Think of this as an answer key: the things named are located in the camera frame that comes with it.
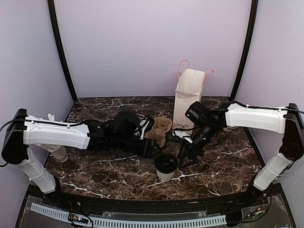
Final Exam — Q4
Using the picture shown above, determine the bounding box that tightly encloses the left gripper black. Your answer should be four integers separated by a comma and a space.
113, 135, 162, 159

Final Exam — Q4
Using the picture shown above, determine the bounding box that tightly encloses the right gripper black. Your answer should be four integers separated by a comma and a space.
178, 123, 219, 168

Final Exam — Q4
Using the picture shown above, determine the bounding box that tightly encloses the brown cardboard cup carrier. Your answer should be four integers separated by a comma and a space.
145, 117, 172, 148

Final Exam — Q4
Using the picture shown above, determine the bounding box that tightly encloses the white paper takeout bag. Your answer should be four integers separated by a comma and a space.
172, 59, 214, 130

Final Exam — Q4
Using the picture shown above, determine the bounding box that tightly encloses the single white paper cup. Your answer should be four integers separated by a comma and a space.
156, 167, 177, 182

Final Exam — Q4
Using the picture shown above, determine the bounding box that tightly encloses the stack of white paper cups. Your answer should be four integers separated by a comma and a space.
223, 127, 234, 132

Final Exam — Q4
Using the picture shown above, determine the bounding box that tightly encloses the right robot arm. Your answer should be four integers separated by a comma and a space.
173, 101, 304, 206

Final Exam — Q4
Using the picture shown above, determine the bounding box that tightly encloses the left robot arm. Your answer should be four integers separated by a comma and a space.
1, 109, 162, 207

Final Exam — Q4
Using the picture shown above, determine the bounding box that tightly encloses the cup holding wrapped straws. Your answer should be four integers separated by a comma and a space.
46, 114, 69, 164

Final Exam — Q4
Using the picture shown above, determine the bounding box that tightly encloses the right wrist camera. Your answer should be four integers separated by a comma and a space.
165, 131, 192, 143

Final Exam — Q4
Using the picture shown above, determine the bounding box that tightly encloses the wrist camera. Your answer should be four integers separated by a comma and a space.
165, 131, 192, 143
134, 115, 155, 140

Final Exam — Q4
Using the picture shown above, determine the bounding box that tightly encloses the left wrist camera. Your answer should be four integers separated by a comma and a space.
134, 115, 155, 140

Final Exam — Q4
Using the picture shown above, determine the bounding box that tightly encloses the white slotted cable duct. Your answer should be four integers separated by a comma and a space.
30, 203, 227, 228

